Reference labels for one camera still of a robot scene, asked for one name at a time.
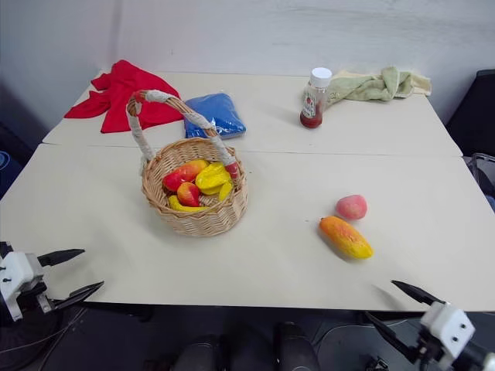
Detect yellow toy starfruit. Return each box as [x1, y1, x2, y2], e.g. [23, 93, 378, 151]
[194, 162, 234, 196]

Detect red cloth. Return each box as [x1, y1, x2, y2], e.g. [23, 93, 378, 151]
[63, 59, 183, 135]

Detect wicker basket with handle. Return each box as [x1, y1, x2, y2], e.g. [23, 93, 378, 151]
[126, 89, 248, 237]

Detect blue round object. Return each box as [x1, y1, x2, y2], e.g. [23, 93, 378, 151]
[0, 149, 17, 196]

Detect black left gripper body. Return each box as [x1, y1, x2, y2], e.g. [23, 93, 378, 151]
[13, 281, 53, 314]

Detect pale green towel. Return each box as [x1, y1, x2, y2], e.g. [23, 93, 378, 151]
[326, 66, 432, 104]

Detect yellow toy banana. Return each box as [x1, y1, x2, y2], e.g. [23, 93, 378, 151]
[168, 181, 234, 213]

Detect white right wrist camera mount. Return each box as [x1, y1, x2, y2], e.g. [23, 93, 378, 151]
[420, 301, 476, 361]

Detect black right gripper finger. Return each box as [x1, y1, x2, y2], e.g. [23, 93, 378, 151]
[364, 311, 419, 364]
[391, 280, 446, 309]

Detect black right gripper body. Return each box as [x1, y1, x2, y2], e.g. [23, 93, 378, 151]
[411, 323, 451, 371]

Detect ketchup bottle with white cap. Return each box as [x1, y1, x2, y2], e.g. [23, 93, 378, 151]
[299, 66, 333, 130]

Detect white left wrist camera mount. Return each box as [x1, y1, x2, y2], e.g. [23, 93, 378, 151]
[0, 250, 46, 322]

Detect pink toy peach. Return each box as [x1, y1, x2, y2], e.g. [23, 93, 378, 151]
[335, 193, 369, 221]

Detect red yellow toy mango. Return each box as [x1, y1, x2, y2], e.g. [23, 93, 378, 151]
[162, 159, 210, 192]

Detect black chair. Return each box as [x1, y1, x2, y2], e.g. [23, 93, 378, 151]
[445, 69, 495, 156]

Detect small red yellow toy apple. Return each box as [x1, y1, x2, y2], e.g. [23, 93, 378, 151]
[176, 182, 202, 208]

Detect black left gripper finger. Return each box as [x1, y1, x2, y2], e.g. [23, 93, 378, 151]
[36, 248, 86, 268]
[50, 281, 106, 311]

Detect orange yellow toy papaya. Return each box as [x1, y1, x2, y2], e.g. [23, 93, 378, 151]
[318, 216, 375, 260]

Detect blue cloth packet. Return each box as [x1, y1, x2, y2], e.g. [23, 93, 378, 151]
[183, 92, 248, 140]

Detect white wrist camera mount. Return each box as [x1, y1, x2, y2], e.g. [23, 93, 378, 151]
[0, 250, 46, 322]
[420, 301, 476, 361]

